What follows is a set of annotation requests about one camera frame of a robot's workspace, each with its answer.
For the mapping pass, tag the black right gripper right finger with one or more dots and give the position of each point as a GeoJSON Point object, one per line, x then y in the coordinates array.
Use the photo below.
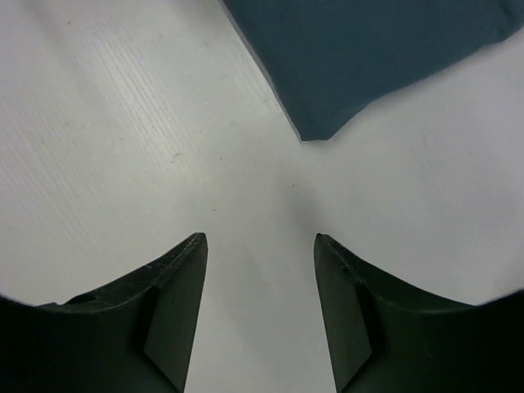
{"type": "Point", "coordinates": [386, 335]}

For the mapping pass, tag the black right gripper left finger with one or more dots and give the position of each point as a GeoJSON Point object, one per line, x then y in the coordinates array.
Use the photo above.
{"type": "Point", "coordinates": [134, 334]}

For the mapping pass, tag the blue-grey t-shirt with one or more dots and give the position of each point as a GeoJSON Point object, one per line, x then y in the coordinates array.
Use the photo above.
{"type": "Point", "coordinates": [328, 60]}

